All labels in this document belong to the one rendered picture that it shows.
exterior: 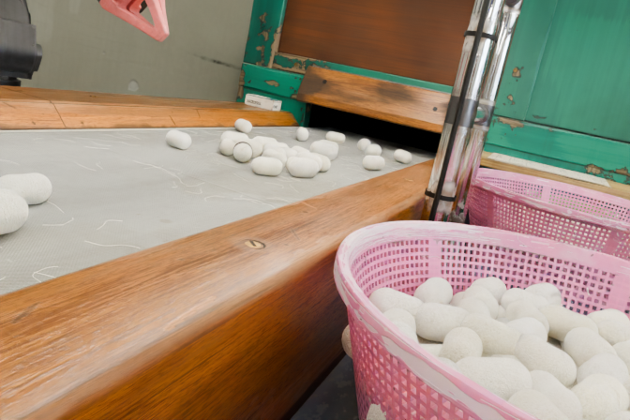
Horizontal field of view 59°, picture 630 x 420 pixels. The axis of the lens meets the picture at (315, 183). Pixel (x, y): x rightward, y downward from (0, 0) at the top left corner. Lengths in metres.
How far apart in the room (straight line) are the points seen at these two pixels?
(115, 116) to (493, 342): 0.51
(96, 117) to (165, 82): 1.58
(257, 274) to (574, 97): 0.85
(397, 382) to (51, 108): 0.49
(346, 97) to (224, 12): 1.18
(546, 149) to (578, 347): 0.72
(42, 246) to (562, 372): 0.25
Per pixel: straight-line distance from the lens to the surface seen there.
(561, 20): 1.04
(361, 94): 1.01
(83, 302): 0.18
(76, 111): 0.64
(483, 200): 0.64
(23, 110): 0.60
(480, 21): 0.45
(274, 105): 1.04
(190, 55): 2.18
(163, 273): 0.21
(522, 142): 1.01
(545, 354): 0.29
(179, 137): 0.60
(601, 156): 1.02
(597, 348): 0.32
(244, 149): 0.58
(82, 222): 0.33
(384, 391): 0.22
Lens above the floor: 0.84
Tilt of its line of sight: 11 degrees down
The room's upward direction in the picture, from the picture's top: 12 degrees clockwise
